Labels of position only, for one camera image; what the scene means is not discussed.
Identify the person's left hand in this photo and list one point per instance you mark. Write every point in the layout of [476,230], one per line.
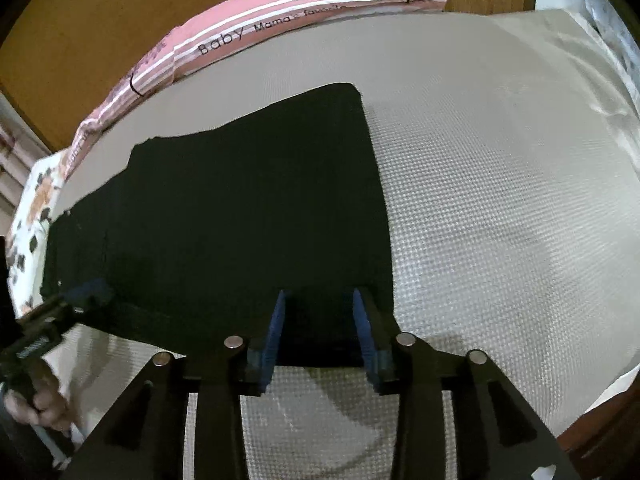
[47,402]

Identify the white spotted cloth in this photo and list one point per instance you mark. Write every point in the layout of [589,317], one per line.
[612,30]

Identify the pink striped tree-print pillow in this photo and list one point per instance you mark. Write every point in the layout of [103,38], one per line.
[250,15]

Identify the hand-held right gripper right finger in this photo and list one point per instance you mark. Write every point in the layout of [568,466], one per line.
[362,325]

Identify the reddish wooden bed frame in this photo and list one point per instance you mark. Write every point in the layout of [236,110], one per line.
[605,435]

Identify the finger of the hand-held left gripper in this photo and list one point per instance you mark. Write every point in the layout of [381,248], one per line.
[92,292]
[42,312]

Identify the white floral pillow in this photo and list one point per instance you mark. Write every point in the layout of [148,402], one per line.
[37,205]

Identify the wooden headboard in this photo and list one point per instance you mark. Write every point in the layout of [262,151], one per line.
[100,20]

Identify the beige bed cover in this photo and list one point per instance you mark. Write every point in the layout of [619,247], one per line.
[500,185]

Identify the striped curtain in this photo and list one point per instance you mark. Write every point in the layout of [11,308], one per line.
[15,150]

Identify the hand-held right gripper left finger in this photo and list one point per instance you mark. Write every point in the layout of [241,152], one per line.
[277,322]

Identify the black pants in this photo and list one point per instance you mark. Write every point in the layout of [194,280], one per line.
[225,210]

